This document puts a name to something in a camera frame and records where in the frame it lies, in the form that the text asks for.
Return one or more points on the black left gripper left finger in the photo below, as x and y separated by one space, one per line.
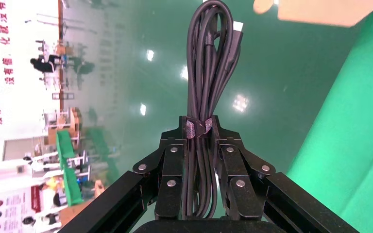
170 180

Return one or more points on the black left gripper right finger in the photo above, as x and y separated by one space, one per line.
238 186

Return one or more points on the open brown cardboard box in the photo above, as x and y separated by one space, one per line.
318 13

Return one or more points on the green cloth covered table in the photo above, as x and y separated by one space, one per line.
69 167

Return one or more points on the green table cloth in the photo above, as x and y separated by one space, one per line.
350 144

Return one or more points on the white poster board red print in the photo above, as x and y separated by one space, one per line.
9 209

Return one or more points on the seated person black clothes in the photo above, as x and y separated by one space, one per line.
45 63

